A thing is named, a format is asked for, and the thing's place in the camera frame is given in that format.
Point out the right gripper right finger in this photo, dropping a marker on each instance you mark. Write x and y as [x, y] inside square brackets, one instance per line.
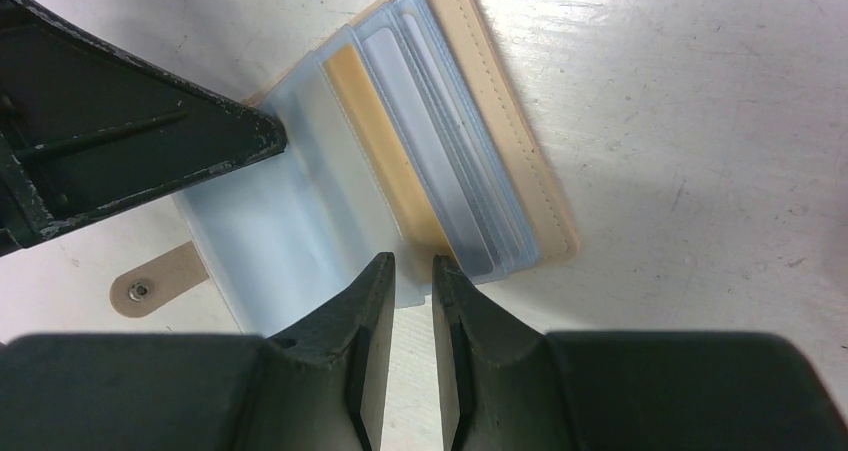
[505, 386]

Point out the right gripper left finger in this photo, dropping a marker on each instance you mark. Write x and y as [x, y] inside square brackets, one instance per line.
[319, 384]

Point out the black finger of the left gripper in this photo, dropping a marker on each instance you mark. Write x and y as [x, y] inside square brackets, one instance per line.
[89, 131]

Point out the gold credit card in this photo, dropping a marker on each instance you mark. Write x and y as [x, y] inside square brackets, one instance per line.
[405, 194]

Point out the beige leather card holder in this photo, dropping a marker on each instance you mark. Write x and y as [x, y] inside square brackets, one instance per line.
[404, 136]

